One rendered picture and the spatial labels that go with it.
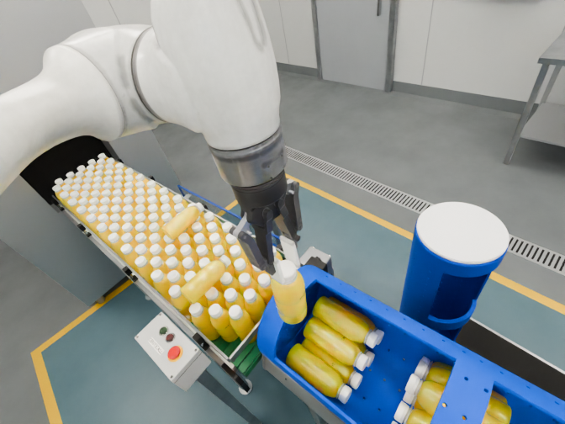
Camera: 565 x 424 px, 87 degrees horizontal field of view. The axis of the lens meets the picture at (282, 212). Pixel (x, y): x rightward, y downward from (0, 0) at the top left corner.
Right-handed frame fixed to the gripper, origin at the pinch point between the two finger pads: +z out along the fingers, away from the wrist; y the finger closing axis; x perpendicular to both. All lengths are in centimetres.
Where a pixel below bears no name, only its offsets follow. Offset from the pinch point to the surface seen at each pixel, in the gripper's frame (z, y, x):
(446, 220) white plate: 43, 65, -13
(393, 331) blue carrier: 43.1, 17.9, -15.3
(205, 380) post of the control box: 67, -24, 32
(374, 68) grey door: 117, 358, 164
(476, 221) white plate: 43, 69, -21
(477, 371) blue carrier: 25.0, 11.7, -33.6
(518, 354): 132, 80, -58
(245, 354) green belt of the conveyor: 57, -10, 21
